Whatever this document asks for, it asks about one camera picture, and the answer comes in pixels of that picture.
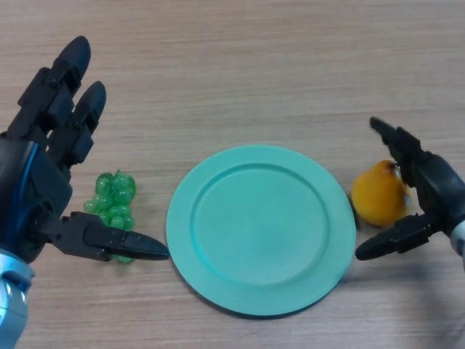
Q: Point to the green round plate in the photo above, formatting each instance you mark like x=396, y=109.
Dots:
x=261, y=232

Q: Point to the yellow pear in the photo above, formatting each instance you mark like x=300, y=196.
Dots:
x=378, y=198

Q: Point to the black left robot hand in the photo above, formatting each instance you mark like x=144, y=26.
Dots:
x=36, y=181

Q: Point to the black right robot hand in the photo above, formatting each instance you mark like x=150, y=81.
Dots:
x=439, y=189

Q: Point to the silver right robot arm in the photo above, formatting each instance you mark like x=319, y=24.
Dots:
x=459, y=240

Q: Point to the green grape bunch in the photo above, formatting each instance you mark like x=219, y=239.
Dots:
x=116, y=196

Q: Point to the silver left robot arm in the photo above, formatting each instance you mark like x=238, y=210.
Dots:
x=12, y=305

